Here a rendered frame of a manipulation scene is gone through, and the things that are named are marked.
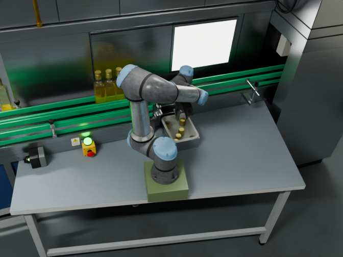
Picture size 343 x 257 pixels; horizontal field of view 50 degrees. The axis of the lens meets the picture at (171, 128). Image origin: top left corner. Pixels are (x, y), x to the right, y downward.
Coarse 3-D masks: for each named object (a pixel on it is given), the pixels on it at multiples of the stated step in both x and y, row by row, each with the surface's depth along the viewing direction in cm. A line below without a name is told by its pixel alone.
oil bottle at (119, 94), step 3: (114, 81) 212; (117, 87) 212; (117, 90) 214; (120, 90) 214; (123, 90) 215; (117, 93) 215; (120, 93) 216; (123, 93) 217; (117, 96) 217; (120, 96) 218; (123, 96) 218; (117, 99) 218; (120, 99) 219
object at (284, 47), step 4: (280, 40) 253; (284, 40) 248; (280, 44) 254; (284, 44) 249; (288, 44) 250; (280, 48) 254; (284, 48) 251; (288, 48) 253; (280, 52) 255; (284, 52) 254; (288, 52) 255
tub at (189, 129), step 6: (180, 114) 231; (162, 120) 226; (168, 120) 231; (174, 120) 232; (186, 120) 232; (174, 126) 233; (180, 126) 233; (186, 126) 233; (192, 126) 224; (168, 132) 219; (174, 132) 230; (186, 132) 230; (192, 132) 225; (174, 138) 226; (186, 138) 217; (192, 138) 217
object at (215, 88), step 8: (280, 72) 248; (240, 80) 240; (256, 80) 245; (264, 80) 249; (272, 80) 251; (200, 88) 233; (208, 88) 235; (216, 88) 238; (224, 88) 241; (232, 88) 243; (240, 88) 246; (96, 104) 214; (104, 104) 215; (152, 104) 228; (48, 112) 207; (56, 112) 208; (8, 120) 200
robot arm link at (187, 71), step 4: (180, 68) 196; (184, 68) 196; (188, 68) 196; (192, 68) 197; (180, 72) 196; (184, 72) 194; (188, 72) 194; (192, 72) 196; (184, 76) 195; (188, 76) 196; (192, 76) 199; (188, 80) 196
